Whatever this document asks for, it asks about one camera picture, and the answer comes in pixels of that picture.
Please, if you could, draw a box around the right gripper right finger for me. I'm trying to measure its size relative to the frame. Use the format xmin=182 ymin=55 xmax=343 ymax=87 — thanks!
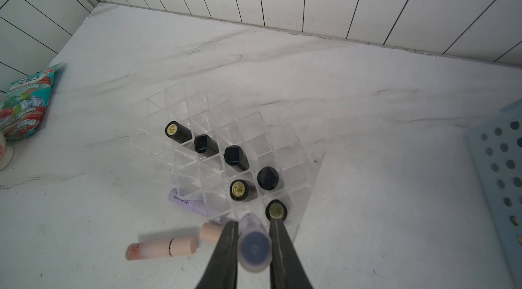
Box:
xmin=269 ymin=219 xmax=313 ymax=289

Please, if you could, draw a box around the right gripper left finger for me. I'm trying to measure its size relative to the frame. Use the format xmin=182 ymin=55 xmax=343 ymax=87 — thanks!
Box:
xmin=196 ymin=221 xmax=239 ymax=288

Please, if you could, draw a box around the lilac lip gloss tube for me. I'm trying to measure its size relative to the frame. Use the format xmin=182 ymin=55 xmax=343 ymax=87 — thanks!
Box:
xmin=237 ymin=213 xmax=272 ymax=273
xmin=168 ymin=188 xmax=229 ymax=219

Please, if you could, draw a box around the black lipstick lowest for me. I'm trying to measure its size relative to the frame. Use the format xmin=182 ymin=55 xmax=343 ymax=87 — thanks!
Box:
xmin=229 ymin=180 xmax=258 ymax=202

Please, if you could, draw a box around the clear acrylic lipstick organizer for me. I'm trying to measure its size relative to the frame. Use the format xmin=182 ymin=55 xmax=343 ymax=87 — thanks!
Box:
xmin=126 ymin=84 xmax=326 ymax=238

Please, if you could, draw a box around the peach lip gloss tube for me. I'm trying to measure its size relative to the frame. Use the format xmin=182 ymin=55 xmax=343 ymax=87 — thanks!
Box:
xmin=125 ymin=237 xmax=198 ymax=261

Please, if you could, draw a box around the teal plastic basket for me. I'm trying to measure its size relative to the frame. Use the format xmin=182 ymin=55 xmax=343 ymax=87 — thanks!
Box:
xmin=465 ymin=99 xmax=521 ymax=288

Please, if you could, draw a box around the orange patterned cup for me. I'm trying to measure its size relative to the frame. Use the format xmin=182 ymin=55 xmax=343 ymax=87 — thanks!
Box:
xmin=0 ymin=132 xmax=14 ymax=171

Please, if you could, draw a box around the green candy packet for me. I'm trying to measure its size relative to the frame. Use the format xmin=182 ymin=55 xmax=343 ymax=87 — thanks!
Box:
xmin=1 ymin=63 xmax=66 ymax=141

